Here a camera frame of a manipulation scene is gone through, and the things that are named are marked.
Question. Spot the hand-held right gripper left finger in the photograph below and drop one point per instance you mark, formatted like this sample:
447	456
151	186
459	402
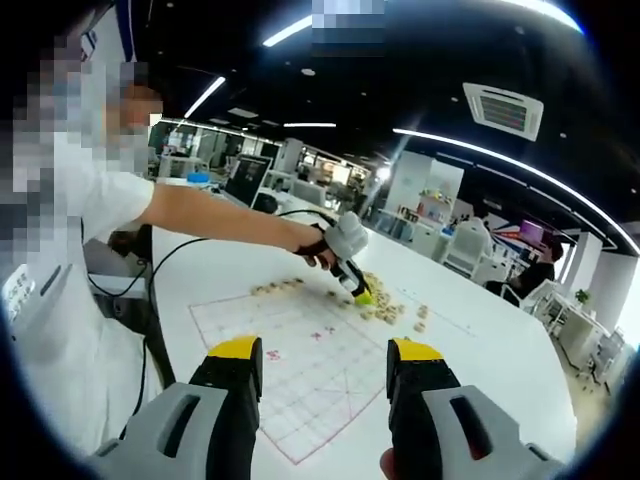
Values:
190	430

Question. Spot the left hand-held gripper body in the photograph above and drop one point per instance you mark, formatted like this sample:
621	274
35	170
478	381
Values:
350	235

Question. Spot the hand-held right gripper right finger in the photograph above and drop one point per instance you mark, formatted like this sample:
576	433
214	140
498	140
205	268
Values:
450	435

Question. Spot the pile of chess pieces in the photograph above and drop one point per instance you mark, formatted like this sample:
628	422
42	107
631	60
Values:
385	307

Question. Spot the white paper chessboard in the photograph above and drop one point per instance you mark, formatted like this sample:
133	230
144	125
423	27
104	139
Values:
310	360

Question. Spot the person's left hand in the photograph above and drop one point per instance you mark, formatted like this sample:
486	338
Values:
320	250

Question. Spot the person's right hand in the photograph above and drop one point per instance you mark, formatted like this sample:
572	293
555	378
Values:
390	465

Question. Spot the shelf of colourful items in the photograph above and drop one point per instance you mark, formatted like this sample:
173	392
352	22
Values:
435	202

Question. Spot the white gaming chair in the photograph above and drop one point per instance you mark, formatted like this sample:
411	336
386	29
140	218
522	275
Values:
467	250

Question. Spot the open laptop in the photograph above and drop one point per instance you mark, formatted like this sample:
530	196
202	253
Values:
247	180

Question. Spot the short ceiling light bar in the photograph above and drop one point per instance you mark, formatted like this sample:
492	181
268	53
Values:
204	96
310	125

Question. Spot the thin ceiling light strip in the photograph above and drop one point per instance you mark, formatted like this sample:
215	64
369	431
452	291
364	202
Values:
430	137

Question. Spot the person in white shirt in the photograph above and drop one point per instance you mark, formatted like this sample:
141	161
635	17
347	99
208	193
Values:
75	360

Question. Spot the blue plastic box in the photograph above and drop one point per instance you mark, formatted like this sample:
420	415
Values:
199	178

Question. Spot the small potted plant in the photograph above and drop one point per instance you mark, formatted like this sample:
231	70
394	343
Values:
582	296

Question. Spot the ceiling air conditioner vent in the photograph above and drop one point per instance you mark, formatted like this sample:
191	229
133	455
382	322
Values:
502	110

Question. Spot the wide ceiling light strip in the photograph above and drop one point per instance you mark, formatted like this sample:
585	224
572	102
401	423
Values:
287	31

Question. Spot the grey chest device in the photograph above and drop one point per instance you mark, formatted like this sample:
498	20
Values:
20	295

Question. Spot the purple wall screen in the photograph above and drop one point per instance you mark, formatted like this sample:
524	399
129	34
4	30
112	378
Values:
532	230

